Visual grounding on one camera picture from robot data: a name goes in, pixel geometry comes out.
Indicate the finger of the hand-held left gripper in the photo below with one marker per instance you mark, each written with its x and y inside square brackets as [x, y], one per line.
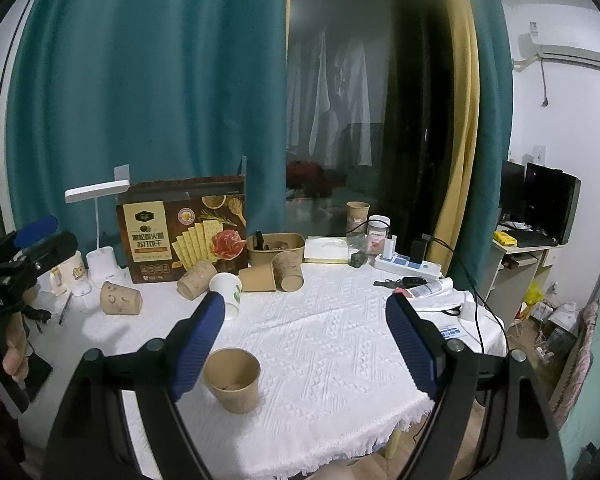
[55, 250]
[36, 229]

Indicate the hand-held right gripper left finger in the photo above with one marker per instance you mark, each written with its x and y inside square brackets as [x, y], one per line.
[200, 345]

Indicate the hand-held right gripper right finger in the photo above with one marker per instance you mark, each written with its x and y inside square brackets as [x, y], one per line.
[411, 347]

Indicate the brown paper cup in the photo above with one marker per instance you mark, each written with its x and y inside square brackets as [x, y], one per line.
[357, 216]
[257, 278]
[288, 271]
[120, 300]
[232, 382]
[196, 280]

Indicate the white paper cup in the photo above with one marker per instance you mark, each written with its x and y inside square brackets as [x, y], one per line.
[227, 292]

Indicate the person's left hand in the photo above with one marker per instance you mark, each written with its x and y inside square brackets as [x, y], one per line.
[16, 355]

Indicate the white cartoon mug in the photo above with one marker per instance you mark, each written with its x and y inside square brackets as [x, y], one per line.
[70, 272]

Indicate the white desk lamp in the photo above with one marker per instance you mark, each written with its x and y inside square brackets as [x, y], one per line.
[102, 260]

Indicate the white paper packet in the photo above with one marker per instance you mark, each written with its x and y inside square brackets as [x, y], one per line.
[445, 305]

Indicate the black pen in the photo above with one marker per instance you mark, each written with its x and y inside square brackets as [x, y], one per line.
[65, 309]

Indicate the white tube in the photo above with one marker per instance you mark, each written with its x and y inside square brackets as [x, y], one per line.
[430, 289]

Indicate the black key fob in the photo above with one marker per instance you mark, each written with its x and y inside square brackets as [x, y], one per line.
[405, 281]

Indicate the white power strip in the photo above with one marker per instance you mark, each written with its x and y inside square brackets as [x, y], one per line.
[405, 266]

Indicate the black flat stand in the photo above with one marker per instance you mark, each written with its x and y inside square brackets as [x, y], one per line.
[41, 370]

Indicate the white textured tablecloth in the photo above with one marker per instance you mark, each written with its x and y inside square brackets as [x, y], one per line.
[320, 340]

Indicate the wooden table leg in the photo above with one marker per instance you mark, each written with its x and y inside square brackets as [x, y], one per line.
[392, 442]

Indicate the black charger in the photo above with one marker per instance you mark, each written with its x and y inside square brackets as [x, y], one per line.
[419, 251]

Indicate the small dark stone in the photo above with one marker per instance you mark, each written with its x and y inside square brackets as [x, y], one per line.
[358, 259]

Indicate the white charger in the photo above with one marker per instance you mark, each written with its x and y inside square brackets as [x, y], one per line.
[390, 246]

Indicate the white computer desk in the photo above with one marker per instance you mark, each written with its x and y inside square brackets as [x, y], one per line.
[500, 275]

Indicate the brown cracker box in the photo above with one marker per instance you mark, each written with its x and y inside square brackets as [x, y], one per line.
[180, 230]

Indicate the clear jar white lid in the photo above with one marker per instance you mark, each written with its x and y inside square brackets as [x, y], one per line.
[378, 235]

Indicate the small black bottle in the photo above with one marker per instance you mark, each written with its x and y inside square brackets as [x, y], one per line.
[259, 241]

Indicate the white tissue pack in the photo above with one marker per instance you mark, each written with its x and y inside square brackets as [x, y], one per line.
[326, 250]

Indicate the yellow plastic bag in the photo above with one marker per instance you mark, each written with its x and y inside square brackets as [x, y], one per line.
[532, 300]

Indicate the brown paper bowl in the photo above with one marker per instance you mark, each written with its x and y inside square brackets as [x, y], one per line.
[285, 242]

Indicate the yellow packet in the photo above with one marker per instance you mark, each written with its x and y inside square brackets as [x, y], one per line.
[506, 238]

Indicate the black keyboard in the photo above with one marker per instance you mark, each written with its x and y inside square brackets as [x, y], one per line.
[532, 240]

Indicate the floral cloth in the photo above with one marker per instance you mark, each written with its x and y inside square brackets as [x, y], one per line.
[577, 360]

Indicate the teal curtain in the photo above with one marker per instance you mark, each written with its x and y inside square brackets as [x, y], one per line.
[155, 85]
[490, 135]

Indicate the black computer monitor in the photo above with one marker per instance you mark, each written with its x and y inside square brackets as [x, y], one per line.
[550, 202]

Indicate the glass balcony door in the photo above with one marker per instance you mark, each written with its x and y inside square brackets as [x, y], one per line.
[410, 110]

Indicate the yellow curtain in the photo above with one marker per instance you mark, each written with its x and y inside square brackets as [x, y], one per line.
[460, 110]

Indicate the white hanging clothes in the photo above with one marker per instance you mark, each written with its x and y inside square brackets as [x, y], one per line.
[325, 100]

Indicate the white air conditioner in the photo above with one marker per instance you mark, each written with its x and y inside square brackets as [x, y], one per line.
[570, 55]

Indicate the white wall outlet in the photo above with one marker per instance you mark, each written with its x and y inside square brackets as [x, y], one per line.
[539, 155]

